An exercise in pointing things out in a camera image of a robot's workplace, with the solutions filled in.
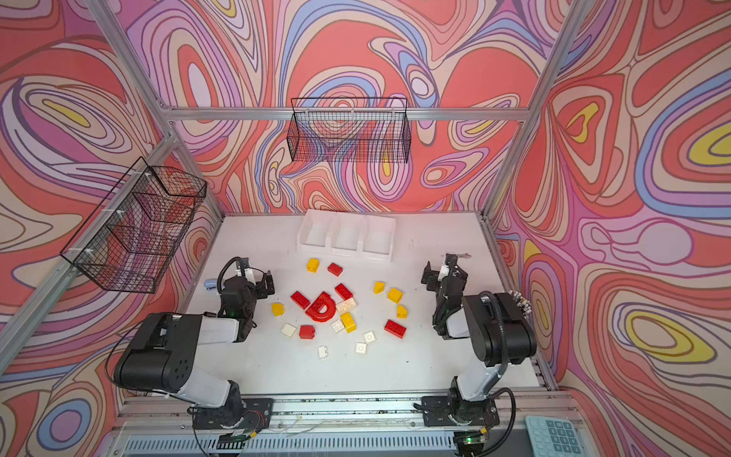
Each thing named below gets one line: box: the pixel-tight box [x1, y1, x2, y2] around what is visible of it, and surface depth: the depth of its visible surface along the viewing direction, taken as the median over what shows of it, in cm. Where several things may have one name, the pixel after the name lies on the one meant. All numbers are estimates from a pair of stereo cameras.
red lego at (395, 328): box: [383, 318, 407, 339], surface depth 90 cm
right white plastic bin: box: [357, 214, 396, 263], surface depth 109 cm
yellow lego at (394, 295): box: [387, 287, 403, 304], surface depth 97 cm
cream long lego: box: [335, 297, 356, 315], surface depth 95 cm
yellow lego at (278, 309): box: [271, 302, 287, 318], surface depth 93 cm
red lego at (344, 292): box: [335, 282, 354, 301], surface depth 98 cm
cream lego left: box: [280, 322, 297, 338], surface depth 89 cm
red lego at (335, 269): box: [327, 261, 344, 278], surface depth 103 cm
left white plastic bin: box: [296, 209, 336, 253], surface depth 110 cm
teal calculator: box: [525, 415, 585, 457], surface depth 70 cm
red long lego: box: [289, 290, 312, 311], surface depth 95 cm
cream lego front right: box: [361, 329, 377, 344], surface depth 88 cm
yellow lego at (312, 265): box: [306, 258, 320, 274], surface depth 104 cm
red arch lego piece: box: [304, 291, 336, 323], surface depth 94 cm
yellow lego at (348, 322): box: [340, 312, 358, 334], surface depth 92 cm
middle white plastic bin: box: [331, 212, 369, 256], surface depth 110 cm
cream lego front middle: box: [354, 341, 368, 356], surface depth 86 cm
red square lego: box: [298, 325, 316, 340], surface depth 88 cm
